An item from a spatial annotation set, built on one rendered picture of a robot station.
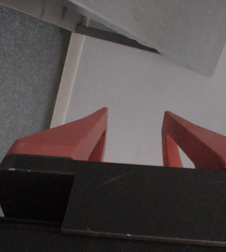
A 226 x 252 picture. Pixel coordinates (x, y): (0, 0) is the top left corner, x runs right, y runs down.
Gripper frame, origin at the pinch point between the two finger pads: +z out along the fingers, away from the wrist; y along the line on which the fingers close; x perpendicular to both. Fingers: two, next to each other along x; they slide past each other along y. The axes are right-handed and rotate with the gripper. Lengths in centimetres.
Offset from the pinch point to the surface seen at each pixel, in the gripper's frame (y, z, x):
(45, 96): 42, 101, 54
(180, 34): -10.4, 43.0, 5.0
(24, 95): 49, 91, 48
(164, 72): -16, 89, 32
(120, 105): 2, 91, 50
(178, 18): -8.8, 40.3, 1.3
